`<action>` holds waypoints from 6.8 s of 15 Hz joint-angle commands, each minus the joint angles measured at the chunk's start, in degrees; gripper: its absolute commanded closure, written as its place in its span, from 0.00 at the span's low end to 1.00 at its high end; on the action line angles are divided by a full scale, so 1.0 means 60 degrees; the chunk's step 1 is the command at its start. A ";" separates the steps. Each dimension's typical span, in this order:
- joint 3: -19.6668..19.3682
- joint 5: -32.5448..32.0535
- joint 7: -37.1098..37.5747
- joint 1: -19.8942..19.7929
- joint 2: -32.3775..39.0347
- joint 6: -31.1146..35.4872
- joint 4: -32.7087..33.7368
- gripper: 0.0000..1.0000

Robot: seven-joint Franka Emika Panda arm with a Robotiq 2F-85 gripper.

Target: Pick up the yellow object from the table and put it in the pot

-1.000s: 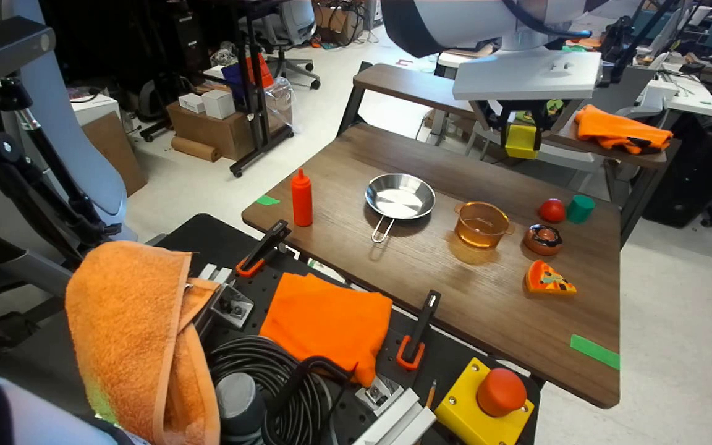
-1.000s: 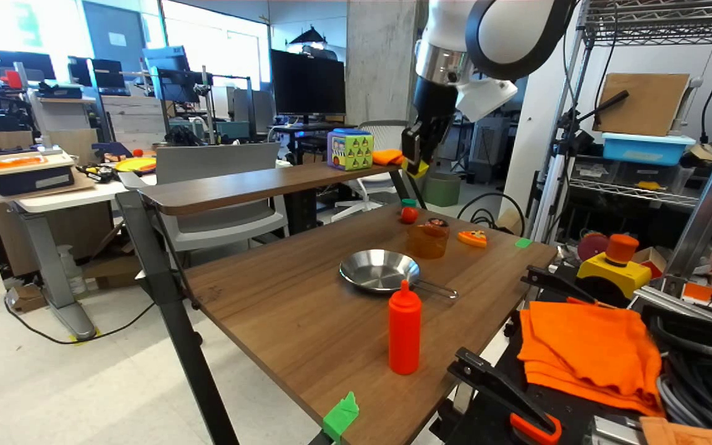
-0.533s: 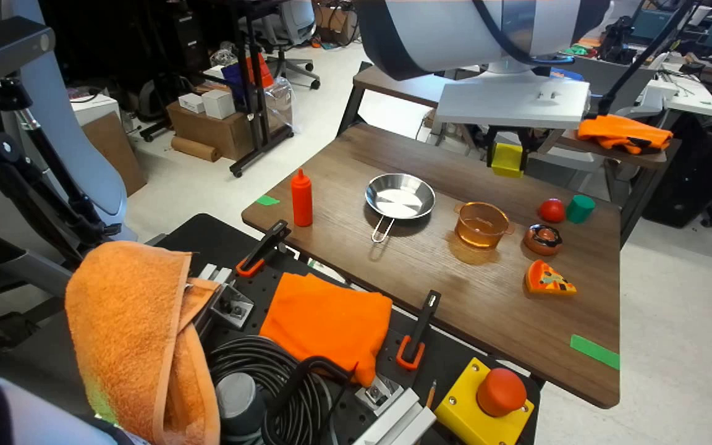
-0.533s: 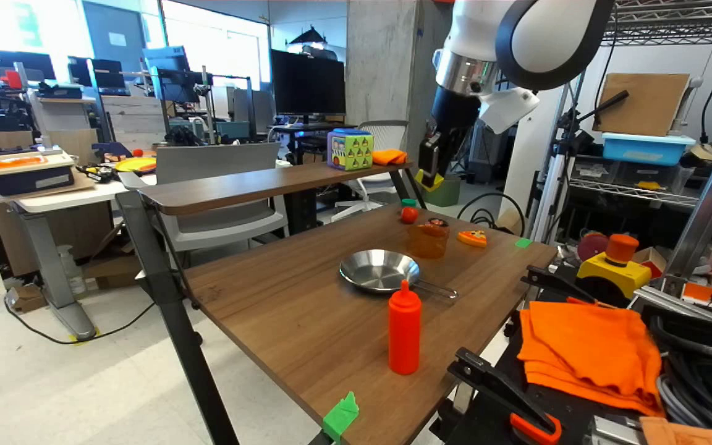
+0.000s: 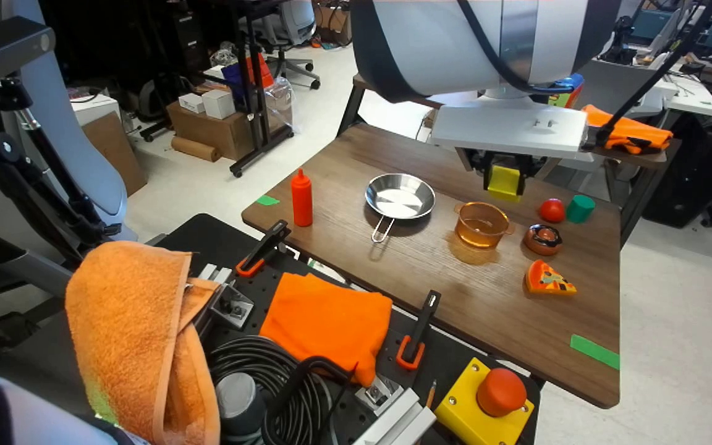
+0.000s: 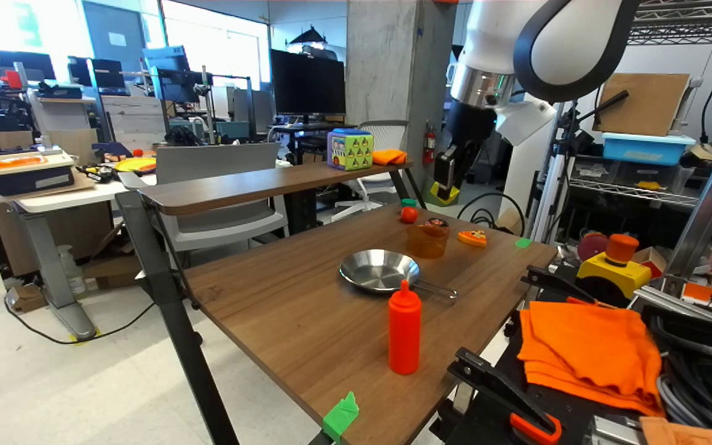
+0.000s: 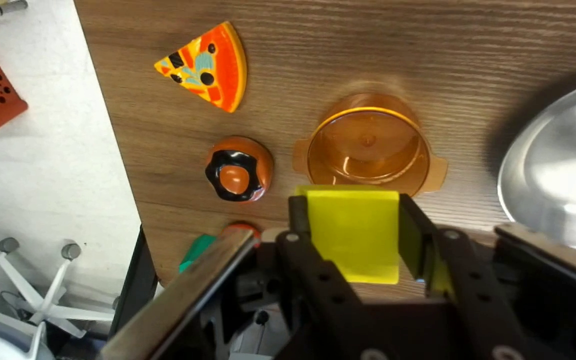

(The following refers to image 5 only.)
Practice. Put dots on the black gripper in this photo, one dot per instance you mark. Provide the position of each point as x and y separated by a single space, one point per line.
537 162

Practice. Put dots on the white wrist bar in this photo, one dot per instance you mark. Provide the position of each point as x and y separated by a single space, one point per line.
507 127

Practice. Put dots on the amber transparent bowl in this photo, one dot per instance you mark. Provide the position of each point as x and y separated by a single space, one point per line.
481 227

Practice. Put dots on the red toy ball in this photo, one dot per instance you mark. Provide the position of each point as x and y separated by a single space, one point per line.
553 211

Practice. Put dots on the brown toy donut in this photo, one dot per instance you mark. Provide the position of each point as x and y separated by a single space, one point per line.
543 241

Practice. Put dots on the green toy block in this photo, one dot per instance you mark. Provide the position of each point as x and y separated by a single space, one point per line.
581 209

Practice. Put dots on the silver metal pan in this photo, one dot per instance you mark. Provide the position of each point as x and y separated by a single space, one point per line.
400 196

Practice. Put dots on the toy pizza slice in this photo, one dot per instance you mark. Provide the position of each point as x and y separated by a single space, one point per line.
544 281

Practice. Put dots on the crumpled orange cloth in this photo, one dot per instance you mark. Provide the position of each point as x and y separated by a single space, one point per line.
631 131

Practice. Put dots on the dark wooden bench table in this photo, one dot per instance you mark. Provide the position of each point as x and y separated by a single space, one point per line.
353 108

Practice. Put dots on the black office chair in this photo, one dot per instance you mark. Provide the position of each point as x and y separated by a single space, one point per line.
694 177

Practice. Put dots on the long green tape strip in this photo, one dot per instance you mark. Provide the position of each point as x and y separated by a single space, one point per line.
595 353

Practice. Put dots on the white desk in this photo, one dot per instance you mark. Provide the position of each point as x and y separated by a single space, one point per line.
691 94

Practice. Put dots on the red squeeze bottle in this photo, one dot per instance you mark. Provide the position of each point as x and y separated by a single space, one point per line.
302 202

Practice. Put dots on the yellow emergency stop box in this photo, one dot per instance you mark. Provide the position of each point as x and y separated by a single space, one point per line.
484 403

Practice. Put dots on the folded orange cloth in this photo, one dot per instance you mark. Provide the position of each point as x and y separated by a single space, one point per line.
328 322

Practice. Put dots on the small wooden stick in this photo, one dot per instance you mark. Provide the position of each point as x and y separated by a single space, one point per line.
432 395

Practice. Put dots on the short green tape strip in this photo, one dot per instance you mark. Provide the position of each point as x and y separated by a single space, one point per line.
268 202

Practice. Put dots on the grey office chair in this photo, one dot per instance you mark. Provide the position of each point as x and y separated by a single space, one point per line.
291 38

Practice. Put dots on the aluminium extrusion bar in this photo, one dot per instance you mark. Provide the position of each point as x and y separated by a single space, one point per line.
396 417

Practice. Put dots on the black floor stand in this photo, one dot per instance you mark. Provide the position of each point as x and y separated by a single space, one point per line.
252 99

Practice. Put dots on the large cardboard box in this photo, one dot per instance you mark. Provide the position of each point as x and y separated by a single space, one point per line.
212 131

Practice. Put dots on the white cardboard boxes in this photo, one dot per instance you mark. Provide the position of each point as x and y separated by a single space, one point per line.
209 102

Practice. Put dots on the cardboard tube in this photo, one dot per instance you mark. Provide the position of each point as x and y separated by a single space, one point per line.
193 150

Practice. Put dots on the grey cylinder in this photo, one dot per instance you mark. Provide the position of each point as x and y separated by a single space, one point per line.
239 400

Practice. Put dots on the brown cardboard box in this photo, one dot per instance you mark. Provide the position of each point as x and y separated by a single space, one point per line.
112 150

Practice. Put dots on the orange terry towel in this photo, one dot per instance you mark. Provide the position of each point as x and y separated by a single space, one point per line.
136 338

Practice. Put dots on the square metal bracket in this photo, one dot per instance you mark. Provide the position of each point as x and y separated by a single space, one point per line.
382 395
230 302

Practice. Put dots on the small white bracket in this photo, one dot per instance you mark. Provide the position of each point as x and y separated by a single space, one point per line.
212 272

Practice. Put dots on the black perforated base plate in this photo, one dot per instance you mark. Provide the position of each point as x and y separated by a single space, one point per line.
199 238

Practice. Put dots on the black camera tripod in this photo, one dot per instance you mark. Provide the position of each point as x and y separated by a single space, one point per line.
11 182

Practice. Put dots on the black stereo camera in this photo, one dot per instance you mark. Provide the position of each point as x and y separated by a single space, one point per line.
0 51

